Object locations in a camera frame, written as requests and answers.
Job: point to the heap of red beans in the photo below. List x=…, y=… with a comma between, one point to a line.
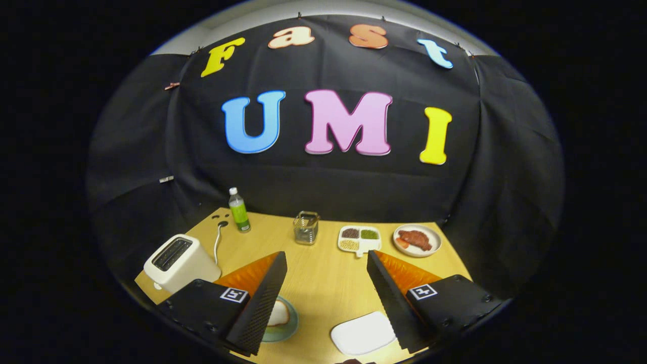
x=350, y=233

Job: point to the reddish cloth clip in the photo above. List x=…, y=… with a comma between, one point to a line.
x=172, y=86

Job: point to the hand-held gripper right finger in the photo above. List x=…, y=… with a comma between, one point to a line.
x=391, y=308

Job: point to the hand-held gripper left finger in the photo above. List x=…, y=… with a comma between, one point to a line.
x=260, y=308

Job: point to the white divided dish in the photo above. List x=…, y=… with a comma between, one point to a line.
x=369, y=245

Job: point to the white square plate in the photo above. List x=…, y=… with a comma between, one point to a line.
x=361, y=333

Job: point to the black backdrop cloth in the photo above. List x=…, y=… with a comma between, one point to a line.
x=303, y=177

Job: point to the heap of pale soybeans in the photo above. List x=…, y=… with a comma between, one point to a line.
x=349, y=244

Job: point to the white oval plate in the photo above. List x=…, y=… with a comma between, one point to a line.
x=434, y=237

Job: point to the pale green round plate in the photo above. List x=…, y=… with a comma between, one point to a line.
x=290, y=328

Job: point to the green label plastic bottle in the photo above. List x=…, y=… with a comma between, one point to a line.
x=239, y=215

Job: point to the heap of green beans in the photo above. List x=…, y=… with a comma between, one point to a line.
x=369, y=234

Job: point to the red-brown meat piece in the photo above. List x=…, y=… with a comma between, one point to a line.
x=417, y=239

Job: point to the white toaster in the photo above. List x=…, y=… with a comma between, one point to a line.
x=192, y=268

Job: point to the toasted bread slice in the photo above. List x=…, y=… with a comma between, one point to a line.
x=278, y=313

